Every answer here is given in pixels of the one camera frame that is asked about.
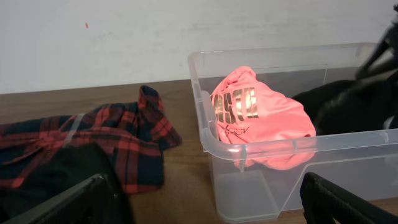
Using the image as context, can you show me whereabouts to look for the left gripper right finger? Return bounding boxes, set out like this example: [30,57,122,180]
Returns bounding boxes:
[300,172,397,224]

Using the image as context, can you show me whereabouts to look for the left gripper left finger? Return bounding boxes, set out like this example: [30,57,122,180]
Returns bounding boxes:
[2,174,134,224]

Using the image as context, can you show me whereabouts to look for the pink shirt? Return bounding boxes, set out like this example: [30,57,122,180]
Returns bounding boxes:
[210,66,316,152]

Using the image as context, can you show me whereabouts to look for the black garment with strap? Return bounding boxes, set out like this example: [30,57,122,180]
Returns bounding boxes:
[293,80,397,135]

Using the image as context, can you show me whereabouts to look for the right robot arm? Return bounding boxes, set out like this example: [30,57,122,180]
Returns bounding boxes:
[355,4,397,80]

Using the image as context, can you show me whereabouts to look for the black crumpled garment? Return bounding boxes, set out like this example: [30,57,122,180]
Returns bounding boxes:
[1,144,121,223]

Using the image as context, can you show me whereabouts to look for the clear plastic storage bin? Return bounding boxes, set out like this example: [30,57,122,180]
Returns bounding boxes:
[188,43,397,223]

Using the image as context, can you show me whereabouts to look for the red navy plaid shirt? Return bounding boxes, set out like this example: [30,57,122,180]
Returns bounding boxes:
[1,85,182,194]

